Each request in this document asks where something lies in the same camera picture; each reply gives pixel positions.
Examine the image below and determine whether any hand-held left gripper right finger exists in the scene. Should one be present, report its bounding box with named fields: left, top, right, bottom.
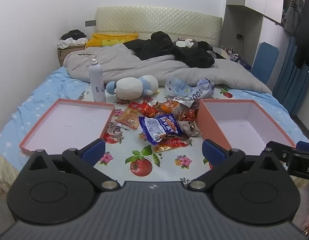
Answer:
left=188, top=139, right=282, bottom=190

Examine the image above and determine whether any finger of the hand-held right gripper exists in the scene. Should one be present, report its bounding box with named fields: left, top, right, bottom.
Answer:
left=266, top=141, right=298, bottom=164
left=296, top=141, right=309, bottom=153

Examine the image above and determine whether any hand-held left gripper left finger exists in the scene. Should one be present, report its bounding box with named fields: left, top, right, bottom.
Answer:
left=28, top=139, right=121, bottom=191

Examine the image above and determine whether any red-brown snack packet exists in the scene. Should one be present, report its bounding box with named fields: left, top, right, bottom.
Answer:
left=178, top=119, right=202, bottom=137

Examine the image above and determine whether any deep pink cardboard box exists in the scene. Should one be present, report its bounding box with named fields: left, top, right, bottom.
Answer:
left=196, top=99, right=296, bottom=161

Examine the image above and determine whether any clear packet of brown snacks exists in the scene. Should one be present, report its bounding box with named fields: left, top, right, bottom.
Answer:
left=153, top=136, right=193, bottom=153

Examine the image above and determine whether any orange snack packet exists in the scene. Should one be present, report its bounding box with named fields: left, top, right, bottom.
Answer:
left=159, top=100, right=185, bottom=113

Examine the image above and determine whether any floral plastic mat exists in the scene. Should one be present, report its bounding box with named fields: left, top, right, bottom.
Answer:
left=79, top=87, right=291, bottom=188

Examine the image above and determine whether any shallow pink box lid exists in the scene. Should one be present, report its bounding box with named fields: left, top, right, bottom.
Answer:
left=19, top=99, right=115, bottom=155

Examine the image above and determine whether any dark brown clear snack packet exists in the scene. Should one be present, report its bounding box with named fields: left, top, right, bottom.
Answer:
left=179, top=109, right=198, bottom=122

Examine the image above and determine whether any clear bread packet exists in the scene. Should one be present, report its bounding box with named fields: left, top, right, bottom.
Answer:
left=115, top=106, right=145, bottom=130

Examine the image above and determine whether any blue snack packet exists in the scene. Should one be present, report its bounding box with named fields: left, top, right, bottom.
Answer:
left=139, top=114, right=186, bottom=145

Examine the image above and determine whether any red foil snack packet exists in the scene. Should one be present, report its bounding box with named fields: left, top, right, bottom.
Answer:
left=129, top=101, right=160, bottom=118

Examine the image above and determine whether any blue curtain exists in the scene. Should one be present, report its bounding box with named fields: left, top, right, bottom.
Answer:
left=272, top=36, right=309, bottom=117

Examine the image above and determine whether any white and blue plastic bag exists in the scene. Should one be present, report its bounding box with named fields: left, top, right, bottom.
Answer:
left=165, top=77, right=215, bottom=103

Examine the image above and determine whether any white spray bottle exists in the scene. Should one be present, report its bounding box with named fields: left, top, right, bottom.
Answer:
left=89, top=59, right=106, bottom=103

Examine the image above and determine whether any white and blue plush toy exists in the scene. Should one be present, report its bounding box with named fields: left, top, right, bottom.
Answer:
left=106, top=75, right=160, bottom=100

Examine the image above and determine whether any light blue bedsheet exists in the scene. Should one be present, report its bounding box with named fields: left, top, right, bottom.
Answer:
left=0, top=66, right=309, bottom=157

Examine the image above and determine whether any blue padded chair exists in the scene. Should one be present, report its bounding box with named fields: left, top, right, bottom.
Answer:
left=251, top=42, right=279, bottom=85

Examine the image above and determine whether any grey blanket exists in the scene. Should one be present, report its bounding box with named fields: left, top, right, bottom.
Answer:
left=63, top=44, right=273, bottom=95

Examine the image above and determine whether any brown cardboard box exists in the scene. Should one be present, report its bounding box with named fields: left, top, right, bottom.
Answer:
left=57, top=44, right=87, bottom=67

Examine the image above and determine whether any white cloth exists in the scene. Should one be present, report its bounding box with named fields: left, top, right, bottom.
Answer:
left=60, top=37, right=88, bottom=48

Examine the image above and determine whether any yellow pillow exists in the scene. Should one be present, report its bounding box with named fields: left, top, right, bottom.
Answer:
left=85, top=33, right=139, bottom=49

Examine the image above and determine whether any small white brown plush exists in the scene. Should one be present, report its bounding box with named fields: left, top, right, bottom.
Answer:
left=176, top=38, right=198, bottom=48

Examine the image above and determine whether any hanging black garment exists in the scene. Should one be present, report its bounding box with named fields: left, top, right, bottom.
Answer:
left=293, top=0, right=309, bottom=69

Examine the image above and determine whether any black cloth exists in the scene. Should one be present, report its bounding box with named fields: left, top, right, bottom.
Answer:
left=61, top=29, right=88, bottom=40

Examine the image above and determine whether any black clothing pile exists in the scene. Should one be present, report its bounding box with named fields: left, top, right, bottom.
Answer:
left=123, top=31, right=220, bottom=68

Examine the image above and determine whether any hanging grey jacket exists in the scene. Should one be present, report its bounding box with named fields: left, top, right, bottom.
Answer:
left=284, top=0, right=305, bottom=37

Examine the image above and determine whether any black power cable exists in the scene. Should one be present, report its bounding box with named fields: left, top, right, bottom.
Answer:
left=241, top=39, right=247, bottom=64

